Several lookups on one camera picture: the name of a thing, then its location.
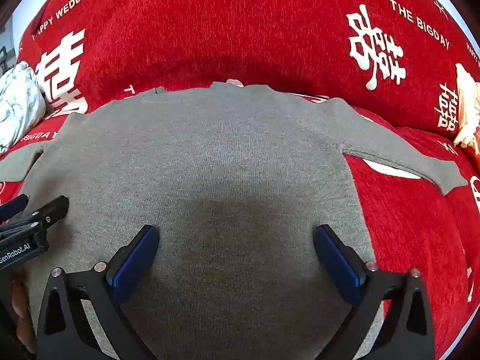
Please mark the white floral cloth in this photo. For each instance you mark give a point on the white floral cloth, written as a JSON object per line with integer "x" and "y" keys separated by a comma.
{"x": 18, "y": 101}

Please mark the red printed blanket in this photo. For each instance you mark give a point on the red printed blanket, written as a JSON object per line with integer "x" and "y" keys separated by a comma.
{"x": 225, "y": 26}

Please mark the person's left hand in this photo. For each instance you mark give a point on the person's left hand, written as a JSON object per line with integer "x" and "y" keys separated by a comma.
{"x": 23, "y": 307}

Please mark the peach cloth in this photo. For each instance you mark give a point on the peach cloth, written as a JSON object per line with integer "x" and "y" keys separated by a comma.
{"x": 467, "y": 105}

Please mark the grey knit sweater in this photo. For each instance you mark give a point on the grey knit sweater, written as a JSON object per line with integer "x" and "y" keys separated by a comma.
{"x": 225, "y": 157}

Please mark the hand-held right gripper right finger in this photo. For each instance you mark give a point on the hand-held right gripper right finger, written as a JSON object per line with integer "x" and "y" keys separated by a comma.
{"x": 339, "y": 260}

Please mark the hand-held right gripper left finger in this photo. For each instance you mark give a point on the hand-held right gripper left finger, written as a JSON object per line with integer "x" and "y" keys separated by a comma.
{"x": 133, "y": 260}

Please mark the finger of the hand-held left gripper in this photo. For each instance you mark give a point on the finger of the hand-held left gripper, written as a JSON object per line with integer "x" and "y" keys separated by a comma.
{"x": 13, "y": 206}
{"x": 48, "y": 210}

